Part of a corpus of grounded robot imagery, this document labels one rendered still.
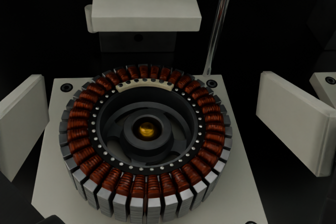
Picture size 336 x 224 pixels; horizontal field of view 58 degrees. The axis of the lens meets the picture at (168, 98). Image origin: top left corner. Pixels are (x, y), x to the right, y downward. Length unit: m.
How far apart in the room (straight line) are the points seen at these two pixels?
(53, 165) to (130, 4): 0.12
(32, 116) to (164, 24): 0.08
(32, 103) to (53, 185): 0.07
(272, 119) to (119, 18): 0.10
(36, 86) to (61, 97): 0.09
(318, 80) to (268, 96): 0.14
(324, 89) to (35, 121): 0.25
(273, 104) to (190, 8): 0.07
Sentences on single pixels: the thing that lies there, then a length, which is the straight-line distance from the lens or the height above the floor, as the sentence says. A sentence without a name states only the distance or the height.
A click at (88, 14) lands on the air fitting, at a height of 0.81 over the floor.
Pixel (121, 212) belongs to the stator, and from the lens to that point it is 0.19.
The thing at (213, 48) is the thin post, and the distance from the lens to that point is 0.26.
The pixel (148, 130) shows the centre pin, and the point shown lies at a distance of 0.20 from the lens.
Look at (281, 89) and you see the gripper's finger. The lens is 0.17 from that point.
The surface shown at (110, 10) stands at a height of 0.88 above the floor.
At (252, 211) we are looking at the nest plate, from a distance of 0.22.
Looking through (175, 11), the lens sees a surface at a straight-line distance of 0.18.
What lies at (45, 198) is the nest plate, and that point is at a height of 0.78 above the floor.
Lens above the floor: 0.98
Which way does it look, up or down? 49 degrees down
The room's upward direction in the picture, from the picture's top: 7 degrees clockwise
